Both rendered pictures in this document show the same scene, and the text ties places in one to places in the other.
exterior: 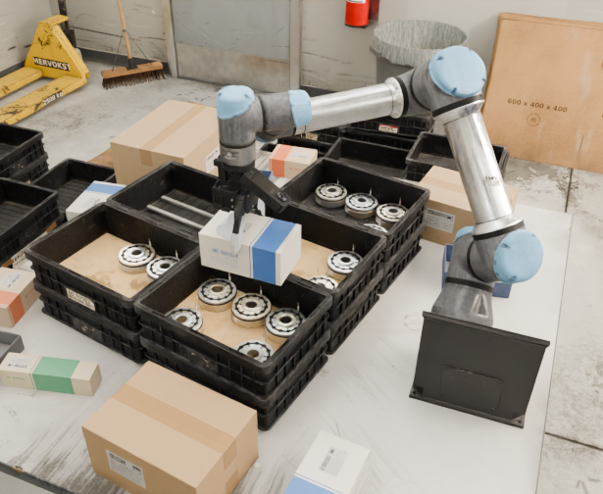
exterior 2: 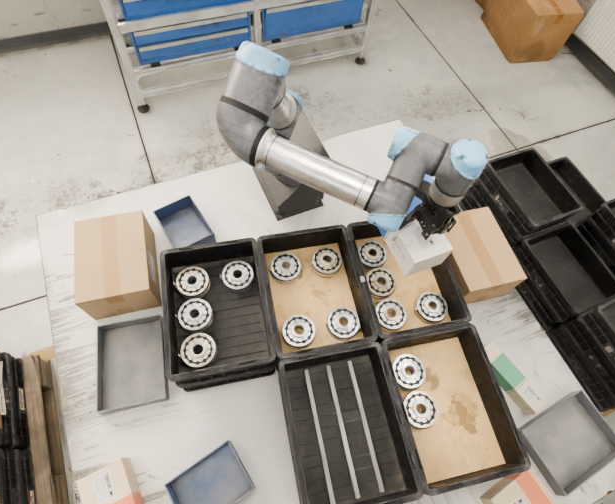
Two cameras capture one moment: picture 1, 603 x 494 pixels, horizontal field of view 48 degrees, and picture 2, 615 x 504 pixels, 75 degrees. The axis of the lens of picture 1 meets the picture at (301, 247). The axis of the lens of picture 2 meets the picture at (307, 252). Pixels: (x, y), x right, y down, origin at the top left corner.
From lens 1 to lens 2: 1.93 m
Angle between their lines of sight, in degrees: 77
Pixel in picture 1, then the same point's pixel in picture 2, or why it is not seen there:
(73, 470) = (514, 304)
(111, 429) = (512, 263)
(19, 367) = (532, 391)
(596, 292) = not seen: outside the picture
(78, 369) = (494, 355)
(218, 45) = not seen: outside the picture
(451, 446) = not seen: hidden behind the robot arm
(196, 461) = (480, 216)
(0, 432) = (546, 362)
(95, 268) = (453, 434)
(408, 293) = not seen: hidden behind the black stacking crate
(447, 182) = (104, 273)
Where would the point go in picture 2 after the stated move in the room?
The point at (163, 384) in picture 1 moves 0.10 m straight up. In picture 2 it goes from (471, 268) to (485, 255)
